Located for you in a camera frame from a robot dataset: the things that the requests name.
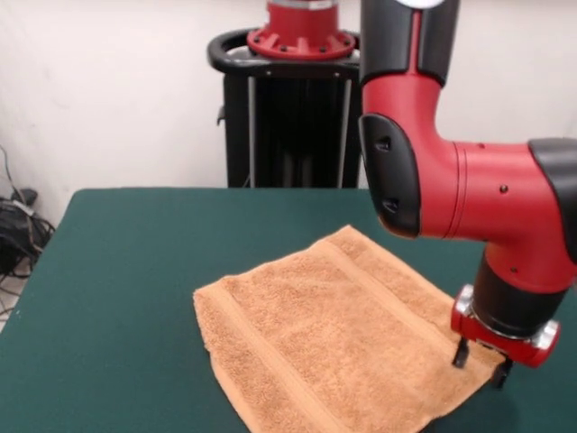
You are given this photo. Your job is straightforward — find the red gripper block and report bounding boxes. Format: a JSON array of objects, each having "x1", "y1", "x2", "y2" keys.
[{"x1": 450, "y1": 283, "x2": 563, "y2": 390}]

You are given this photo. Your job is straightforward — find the orange terry towel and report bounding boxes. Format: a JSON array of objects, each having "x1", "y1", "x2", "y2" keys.
[{"x1": 192, "y1": 225, "x2": 508, "y2": 433}]

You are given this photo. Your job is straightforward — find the dark green table cloth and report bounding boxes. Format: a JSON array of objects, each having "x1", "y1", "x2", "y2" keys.
[{"x1": 0, "y1": 188, "x2": 577, "y2": 433}]

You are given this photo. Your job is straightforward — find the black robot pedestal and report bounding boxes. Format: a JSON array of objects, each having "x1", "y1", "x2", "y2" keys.
[{"x1": 206, "y1": 29, "x2": 366, "y2": 189}]

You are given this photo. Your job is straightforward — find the black floor cable tangle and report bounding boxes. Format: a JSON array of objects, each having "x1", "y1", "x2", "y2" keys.
[{"x1": 0, "y1": 143, "x2": 58, "y2": 317}]

